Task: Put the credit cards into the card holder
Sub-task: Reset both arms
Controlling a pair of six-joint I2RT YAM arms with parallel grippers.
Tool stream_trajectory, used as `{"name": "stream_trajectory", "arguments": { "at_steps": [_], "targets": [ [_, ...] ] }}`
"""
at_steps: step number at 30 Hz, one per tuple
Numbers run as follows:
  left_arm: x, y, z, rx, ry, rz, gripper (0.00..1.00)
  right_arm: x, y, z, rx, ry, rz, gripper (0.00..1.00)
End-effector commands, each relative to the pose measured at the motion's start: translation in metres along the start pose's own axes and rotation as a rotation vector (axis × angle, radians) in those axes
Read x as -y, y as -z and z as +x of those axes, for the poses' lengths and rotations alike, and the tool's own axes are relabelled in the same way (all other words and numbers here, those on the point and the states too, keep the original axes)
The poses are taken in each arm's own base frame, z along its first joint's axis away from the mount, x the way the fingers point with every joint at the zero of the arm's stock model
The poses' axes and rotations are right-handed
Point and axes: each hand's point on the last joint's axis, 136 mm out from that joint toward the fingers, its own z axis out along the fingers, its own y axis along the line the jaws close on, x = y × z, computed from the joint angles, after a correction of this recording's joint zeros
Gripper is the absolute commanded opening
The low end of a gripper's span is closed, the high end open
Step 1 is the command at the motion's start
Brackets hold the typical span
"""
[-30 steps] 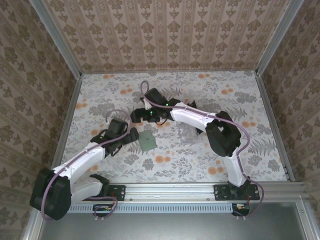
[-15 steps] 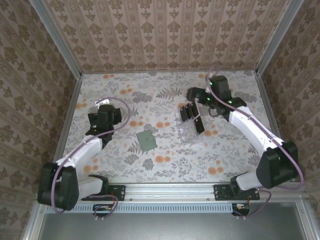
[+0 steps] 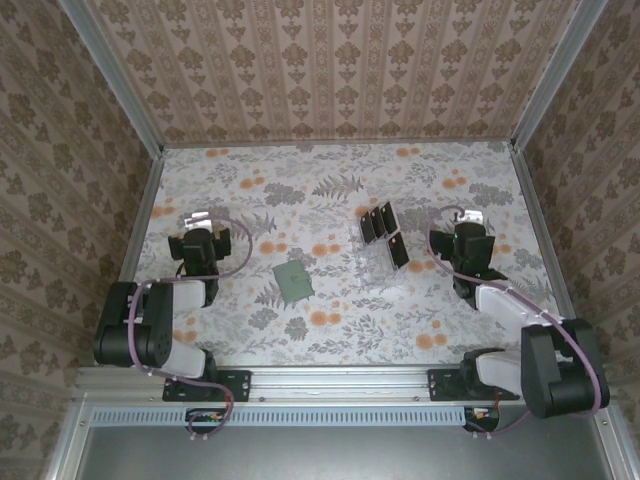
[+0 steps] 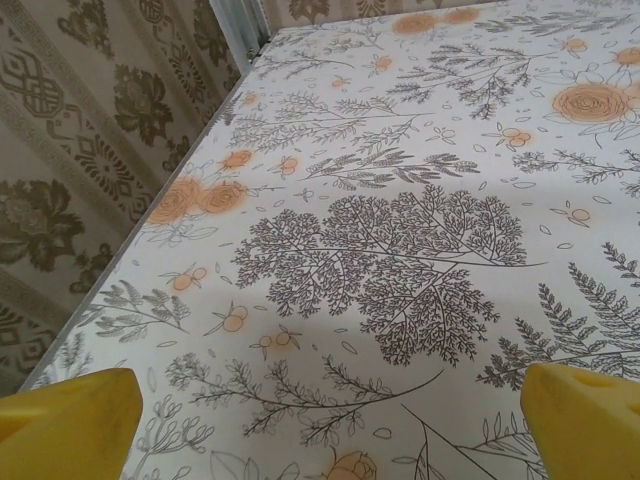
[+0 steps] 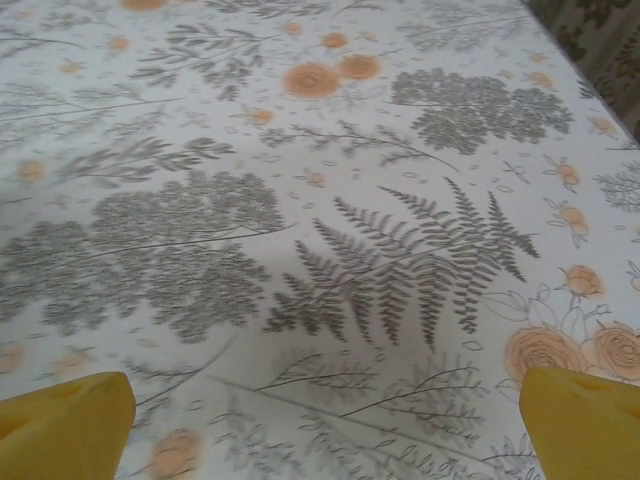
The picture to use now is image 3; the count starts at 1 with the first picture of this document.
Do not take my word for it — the clear acrylic card stand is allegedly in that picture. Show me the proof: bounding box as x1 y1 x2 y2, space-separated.
355 198 413 291

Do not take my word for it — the floral patterned table cover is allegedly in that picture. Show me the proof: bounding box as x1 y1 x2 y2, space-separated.
122 141 576 366

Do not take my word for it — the black connector board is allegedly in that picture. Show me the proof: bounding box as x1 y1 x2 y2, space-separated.
462 405 504 435
185 407 229 435

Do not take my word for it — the grey metal panel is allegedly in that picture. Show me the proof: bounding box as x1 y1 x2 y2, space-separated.
79 424 601 480

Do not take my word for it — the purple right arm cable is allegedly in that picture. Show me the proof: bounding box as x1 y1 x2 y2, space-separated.
426 203 610 442

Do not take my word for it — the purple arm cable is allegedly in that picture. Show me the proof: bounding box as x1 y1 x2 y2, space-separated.
125 213 253 442
426 203 610 442

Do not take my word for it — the aluminium side rail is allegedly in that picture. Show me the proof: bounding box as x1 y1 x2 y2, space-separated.
118 149 166 287
509 142 581 329

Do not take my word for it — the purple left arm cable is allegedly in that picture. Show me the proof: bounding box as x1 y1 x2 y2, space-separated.
125 213 253 442

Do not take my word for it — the long aluminium base rail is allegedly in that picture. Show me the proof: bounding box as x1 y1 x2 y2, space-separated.
74 363 614 404

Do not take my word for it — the aluminium frame post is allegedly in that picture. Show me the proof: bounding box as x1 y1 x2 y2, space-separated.
58 0 167 160
508 0 610 151

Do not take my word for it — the grey slotted cable duct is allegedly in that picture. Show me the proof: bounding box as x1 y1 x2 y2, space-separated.
92 405 471 427

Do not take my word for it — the aluminium frame bar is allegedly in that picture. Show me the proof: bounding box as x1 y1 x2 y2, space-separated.
592 399 631 480
47 399 94 480

